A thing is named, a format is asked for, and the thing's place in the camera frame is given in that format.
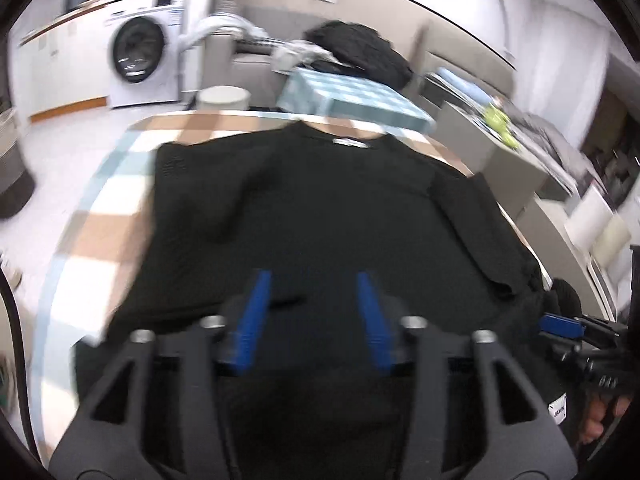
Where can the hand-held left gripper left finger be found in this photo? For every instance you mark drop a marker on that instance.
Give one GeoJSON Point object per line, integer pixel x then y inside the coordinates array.
{"type": "Point", "coordinates": [252, 325]}

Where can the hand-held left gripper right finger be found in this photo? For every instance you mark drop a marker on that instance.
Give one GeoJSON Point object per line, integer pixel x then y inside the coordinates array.
{"type": "Point", "coordinates": [375, 325]}

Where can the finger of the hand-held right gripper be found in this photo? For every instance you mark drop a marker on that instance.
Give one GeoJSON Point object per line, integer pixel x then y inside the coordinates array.
{"type": "Point", "coordinates": [560, 327]}

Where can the black knit sweater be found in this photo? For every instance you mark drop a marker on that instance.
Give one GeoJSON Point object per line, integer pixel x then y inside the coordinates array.
{"type": "Point", "coordinates": [325, 210]}

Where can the white and blue clothes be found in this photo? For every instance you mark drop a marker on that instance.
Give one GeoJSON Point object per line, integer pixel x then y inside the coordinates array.
{"type": "Point", "coordinates": [215, 27]}

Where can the person's right hand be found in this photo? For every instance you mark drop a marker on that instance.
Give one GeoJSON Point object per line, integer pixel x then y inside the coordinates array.
{"type": "Point", "coordinates": [597, 420]}

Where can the grey side table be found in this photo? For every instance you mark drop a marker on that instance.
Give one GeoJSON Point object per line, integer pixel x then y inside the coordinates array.
{"type": "Point", "coordinates": [485, 170]}

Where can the plaid brown blue blanket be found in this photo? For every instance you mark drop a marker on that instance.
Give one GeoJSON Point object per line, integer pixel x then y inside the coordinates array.
{"type": "Point", "coordinates": [100, 230]}

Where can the dark wooden cabinet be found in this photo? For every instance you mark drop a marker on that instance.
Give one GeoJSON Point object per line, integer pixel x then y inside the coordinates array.
{"type": "Point", "coordinates": [615, 150]}

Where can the bed with grey bedding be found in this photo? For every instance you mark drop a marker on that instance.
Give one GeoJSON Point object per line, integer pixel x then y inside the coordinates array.
{"type": "Point", "coordinates": [540, 135]}

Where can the yellow-green toy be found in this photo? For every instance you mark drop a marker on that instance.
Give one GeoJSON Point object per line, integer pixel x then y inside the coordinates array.
{"type": "Point", "coordinates": [500, 122]}

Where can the teal checked blanket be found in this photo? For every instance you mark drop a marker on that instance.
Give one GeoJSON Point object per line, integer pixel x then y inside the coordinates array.
{"type": "Point", "coordinates": [350, 97]}

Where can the white round stool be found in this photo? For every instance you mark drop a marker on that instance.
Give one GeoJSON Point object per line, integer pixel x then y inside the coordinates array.
{"type": "Point", "coordinates": [222, 97]}

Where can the white curtain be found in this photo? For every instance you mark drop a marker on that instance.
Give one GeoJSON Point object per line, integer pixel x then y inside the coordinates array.
{"type": "Point", "coordinates": [560, 70]}

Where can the beige sofa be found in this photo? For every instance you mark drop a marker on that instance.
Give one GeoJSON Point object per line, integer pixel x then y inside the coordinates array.
{"type": "Point", "coordinates": [250, 65]}

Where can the light grey garment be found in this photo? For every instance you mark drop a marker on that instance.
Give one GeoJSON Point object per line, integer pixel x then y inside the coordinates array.
{"type": "Point", "coordinates": [295, 55]}

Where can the black jacket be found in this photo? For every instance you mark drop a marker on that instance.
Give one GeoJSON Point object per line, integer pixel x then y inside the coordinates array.
{"type": "Point", "coordinates": [360, 50]}

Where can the striped cloth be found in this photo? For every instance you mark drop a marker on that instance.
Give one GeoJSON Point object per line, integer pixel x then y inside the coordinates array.
{"type": "Point", "coordinates": [257, 45]}

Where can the beige padded headboard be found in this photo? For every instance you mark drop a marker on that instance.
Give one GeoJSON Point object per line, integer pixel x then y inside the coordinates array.
{"type": "Point", "coordinates": [465, 55]}

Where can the woven laundry basket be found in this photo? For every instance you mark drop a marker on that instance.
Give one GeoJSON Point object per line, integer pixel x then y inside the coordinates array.
{"type": "Point", "coordinates": [12, 165]}

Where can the white washing machine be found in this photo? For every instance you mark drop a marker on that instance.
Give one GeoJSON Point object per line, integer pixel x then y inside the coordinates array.
{"type": "Point", "coordinates": [142, 50]}

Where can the white cabinet with wooden counter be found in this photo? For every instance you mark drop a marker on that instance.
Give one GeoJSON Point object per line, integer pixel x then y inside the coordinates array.
{"type": "Point", "coordinates": [70, 60]}

